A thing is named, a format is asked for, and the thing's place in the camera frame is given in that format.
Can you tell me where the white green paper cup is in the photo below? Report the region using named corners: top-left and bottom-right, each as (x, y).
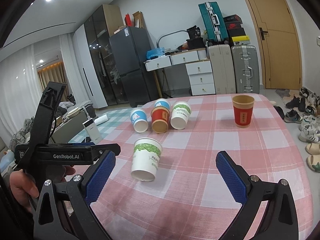
top-left (131, 138), bottom-right (162, 182)

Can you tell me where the blue rabbit cup front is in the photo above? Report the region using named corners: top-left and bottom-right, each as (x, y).
top-left (130, 108), bottom-right (149, 133)

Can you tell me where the blue rabbit cup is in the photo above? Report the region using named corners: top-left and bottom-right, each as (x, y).
top-left (154, 98), bottom-right (171, 110)
top-left (130, 108), bottom-right (149, 133)

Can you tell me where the red lying paper cup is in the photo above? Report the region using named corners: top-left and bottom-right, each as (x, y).
top-left (151, 106), bottom-right (170, 134)

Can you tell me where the blue rabbit cup rear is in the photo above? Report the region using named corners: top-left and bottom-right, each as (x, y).
top-left (154, 98), bottom-right (171, 110)

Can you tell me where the red upright paper cup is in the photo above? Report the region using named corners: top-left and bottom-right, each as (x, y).
top-left (232, 95), bottom-right (254, 128)

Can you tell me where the white green lying cup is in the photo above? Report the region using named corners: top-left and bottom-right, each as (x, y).
top-left (170, 101), bottom-right (192, 130)

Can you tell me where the person's left hand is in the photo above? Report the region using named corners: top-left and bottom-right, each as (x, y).
top-left (9, 164), bottom-right (75, 213)

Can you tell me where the white sheer curtain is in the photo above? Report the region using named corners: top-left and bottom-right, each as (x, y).
top-left (1, 45), bottom-right (42, 145)

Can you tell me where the white power bank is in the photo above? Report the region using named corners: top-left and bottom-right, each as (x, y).
top-left (82, 119), bottom-right (102, 145)

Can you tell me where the white wardrobe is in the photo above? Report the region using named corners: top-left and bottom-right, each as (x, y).
top-left (72, 24), bottom-right (108, 109)

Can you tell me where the white paper roll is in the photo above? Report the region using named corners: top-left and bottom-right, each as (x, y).
top-left (94, 114), bottom-right (109, 126)

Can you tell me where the teal checkered tablecloth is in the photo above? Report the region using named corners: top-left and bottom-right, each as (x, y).
top-left (69, 108), bottom-right (133, 143)

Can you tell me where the green beige slipper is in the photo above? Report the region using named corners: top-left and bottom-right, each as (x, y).
top-left (306, 155), bottom-right (320, 173)

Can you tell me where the white sneaker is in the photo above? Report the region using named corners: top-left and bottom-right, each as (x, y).
top-left (298, 124), bottom-right (319, 144)

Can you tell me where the pink checkered tablecloth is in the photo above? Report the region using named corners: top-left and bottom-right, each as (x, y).
top-left (92, 95), bottom-right (313, 239)

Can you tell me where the black refrigerator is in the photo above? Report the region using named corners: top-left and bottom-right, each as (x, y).
top-left (110, 27), bottom-right (159, 107)

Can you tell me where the glass display cabinet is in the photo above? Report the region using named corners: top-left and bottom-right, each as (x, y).
top-left (84, 4), bottom-right (129, 106)

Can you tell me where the black sneaker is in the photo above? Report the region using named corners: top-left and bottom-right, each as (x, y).
top-left (284, 109), bottom-right (303, 124)

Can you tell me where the blue plastic bag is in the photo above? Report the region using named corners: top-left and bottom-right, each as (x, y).
top-left (146, 47), bottom-right (165, 60)

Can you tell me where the wooden door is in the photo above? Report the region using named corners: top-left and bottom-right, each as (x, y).
top-left (245, 0), bottom-right (302, 90)

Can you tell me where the white drawer desk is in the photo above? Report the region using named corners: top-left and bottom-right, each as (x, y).
top-left (144, 48), bottom-right (216, 98)

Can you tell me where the silver suitcase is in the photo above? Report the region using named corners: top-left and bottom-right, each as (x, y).
top-left (231, 45), bottom-right (260, 94)

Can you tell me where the beige suitcase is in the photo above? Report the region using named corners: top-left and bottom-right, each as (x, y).
top-left (208, 44), bottom-right (236, 94)

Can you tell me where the teal suitcase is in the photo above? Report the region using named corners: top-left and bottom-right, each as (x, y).
top-left (198, 2), bottom-right (228, 43)

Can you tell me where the black shoe boxes stack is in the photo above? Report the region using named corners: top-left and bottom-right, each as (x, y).
top-left (223, 14), bottom-right (246, 38)

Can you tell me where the black door handle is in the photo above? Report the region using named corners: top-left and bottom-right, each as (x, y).
top-left (259, 27), bottom-right (268, 40)

